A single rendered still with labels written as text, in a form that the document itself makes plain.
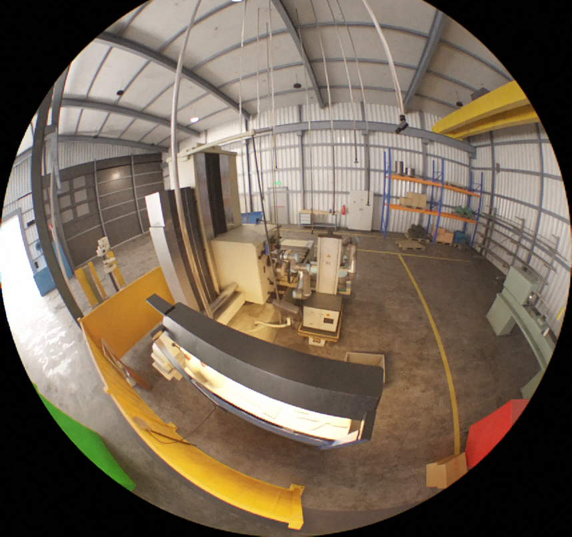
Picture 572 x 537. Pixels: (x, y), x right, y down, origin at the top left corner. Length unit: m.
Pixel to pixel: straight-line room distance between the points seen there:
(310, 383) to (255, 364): 0.16
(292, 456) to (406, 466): 1.44
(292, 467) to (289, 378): 2.13
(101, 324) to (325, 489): 3.91
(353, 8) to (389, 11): 1.04
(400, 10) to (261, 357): 7.34
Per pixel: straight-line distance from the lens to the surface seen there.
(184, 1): 6.94
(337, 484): 2.63
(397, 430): 2.84
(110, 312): 3.64
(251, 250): 1.90
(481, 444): 3.08
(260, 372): 0.52
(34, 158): 5.61
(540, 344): 4.84
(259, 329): 2.63
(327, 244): 2.48
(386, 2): 6.84
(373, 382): 0.52
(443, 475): 2.80
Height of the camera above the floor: 2.53
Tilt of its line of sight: 23 degrees down
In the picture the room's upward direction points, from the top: 3 degrees counter-clockwise
